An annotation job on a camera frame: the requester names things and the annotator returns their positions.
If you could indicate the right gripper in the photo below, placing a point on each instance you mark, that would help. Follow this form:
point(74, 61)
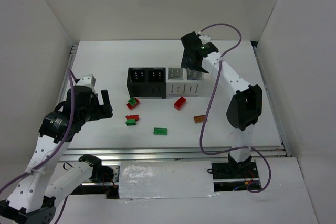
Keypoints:
point(191, 60)

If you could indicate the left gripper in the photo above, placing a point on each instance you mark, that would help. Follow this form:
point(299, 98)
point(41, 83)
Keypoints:
point(102, 109)

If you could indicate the green lego plate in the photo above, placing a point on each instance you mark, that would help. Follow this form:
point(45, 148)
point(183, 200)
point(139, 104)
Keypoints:
point(160, 131)

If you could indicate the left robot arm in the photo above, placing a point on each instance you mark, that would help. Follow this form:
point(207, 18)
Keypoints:
point(35, 198)

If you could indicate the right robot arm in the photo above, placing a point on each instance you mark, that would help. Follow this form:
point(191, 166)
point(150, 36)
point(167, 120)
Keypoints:
point(245, 100)

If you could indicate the white double container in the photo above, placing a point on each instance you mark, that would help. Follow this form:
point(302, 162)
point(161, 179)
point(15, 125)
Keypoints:
point(184, 82)

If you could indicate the red lego under green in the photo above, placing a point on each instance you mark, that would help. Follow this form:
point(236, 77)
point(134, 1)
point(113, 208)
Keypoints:
point(132, 107)

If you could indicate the green square lego brick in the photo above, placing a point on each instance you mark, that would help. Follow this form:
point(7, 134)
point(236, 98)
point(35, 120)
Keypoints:
point(132, 101)

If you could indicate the red curved lego brick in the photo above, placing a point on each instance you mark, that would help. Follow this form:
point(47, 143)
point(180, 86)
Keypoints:
point(131, 117)

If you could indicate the green curved lego brick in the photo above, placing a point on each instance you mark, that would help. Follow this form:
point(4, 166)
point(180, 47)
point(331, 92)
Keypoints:
point(130, 122)

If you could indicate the red rectangular lego brick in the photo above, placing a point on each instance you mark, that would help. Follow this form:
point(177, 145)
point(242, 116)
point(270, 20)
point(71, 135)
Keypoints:
point(179, 103)

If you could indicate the black double container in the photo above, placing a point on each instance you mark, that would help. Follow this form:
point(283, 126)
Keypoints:
point(147, 82)

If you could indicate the orange flat lego brick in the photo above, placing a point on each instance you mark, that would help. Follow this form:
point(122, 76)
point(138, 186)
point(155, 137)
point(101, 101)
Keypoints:
point(200, 119)

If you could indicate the white foil covered plate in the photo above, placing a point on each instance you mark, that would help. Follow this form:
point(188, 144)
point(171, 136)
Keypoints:
point(156, 180)

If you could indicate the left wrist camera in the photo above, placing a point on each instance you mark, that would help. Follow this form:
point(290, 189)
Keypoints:
point(88, 81)

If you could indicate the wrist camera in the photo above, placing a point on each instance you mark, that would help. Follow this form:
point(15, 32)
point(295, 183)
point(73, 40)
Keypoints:
point(88, 81)
point(205, 38)

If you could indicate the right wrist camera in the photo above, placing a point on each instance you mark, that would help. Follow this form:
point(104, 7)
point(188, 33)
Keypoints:
point(205, 38)

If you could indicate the aluminium rail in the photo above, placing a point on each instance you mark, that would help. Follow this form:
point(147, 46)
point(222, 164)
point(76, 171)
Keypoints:
point(140, 154)

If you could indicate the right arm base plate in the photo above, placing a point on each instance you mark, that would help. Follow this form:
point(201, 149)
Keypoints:
point(221, 171)

